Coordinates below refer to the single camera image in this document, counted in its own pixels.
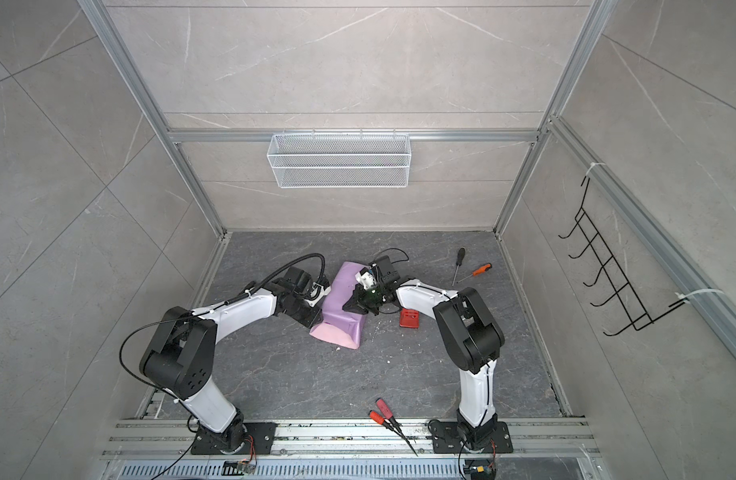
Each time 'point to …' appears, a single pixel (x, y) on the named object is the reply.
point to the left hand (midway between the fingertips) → (318, 310)
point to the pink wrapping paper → (339, 325)
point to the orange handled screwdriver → (482, 269)
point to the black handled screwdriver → (459, 260)
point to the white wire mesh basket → (340, 160)
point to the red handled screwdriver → (380, 418)
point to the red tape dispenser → (409, 318)
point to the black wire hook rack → (612, 269)
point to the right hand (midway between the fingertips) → (344, 306)
